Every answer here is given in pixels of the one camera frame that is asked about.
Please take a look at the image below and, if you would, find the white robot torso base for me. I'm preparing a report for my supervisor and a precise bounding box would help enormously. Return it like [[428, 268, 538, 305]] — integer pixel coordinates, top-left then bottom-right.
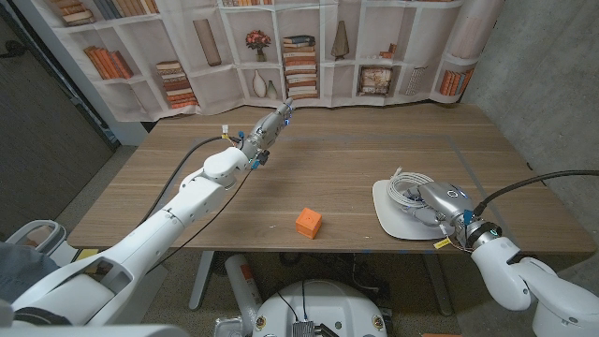
[[252, 279, 388, 337]]

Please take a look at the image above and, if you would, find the person leg in jeans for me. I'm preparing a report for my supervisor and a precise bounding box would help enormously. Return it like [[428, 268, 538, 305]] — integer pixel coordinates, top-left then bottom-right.
[[0, 242, 62, 300]]

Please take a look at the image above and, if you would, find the white Ethernet cable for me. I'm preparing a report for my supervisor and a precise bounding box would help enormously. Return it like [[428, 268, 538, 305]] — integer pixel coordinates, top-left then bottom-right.
[[386, 167, 439, 219]]

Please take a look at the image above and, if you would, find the aluminium foil tray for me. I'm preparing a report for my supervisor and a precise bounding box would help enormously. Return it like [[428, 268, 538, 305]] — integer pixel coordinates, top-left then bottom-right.
[[213, 316, 244, 337]]

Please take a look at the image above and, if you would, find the white paper plate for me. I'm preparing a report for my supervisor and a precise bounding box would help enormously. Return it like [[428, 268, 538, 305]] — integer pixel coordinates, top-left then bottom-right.
[[372, 179, 456, 242]]

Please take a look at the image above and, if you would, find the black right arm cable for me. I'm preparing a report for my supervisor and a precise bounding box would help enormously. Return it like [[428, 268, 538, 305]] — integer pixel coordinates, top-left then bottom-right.
[[473, 169, 599, 216]]

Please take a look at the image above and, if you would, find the grey table leg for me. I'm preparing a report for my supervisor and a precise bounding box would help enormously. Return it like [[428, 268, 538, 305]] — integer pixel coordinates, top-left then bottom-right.
[[423, 254, 454, 317], [188, 251, 216, 312]]

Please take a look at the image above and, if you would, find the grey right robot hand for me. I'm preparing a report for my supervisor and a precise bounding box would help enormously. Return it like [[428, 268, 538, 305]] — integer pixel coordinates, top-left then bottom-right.
[[404, 181, 502, 249]]

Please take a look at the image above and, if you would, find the white roll with orange label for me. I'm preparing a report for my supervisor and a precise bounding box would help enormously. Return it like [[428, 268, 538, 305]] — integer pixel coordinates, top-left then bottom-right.
[[224, 253, 264, 336]]

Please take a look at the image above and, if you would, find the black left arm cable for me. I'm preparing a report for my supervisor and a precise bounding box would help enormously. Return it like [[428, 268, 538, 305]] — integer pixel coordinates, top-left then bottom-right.
[[139, 135, 242, 226]]

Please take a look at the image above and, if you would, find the orange cube block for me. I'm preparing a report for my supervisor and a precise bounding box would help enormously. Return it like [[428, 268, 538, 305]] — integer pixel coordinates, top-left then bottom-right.
[[295, 207, 324, 241]]

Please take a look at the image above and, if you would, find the yellow flat object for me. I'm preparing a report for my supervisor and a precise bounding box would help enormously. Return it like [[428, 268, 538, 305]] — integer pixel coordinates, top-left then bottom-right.
[[72, 247, 100, 263]]

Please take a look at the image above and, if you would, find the printed bookshelf backdrop cloth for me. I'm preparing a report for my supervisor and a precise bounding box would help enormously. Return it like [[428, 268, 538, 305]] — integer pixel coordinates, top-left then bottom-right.
[[13, 0, 506, 123]]

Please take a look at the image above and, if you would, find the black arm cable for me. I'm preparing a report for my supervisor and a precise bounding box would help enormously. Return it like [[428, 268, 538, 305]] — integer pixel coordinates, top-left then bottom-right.
[[473, 169, 599, 216], [139, 135, 242, 226]]

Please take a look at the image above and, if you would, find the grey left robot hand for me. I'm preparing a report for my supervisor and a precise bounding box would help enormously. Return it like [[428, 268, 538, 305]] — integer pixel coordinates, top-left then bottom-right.
[[241, 96, 296, 169]]

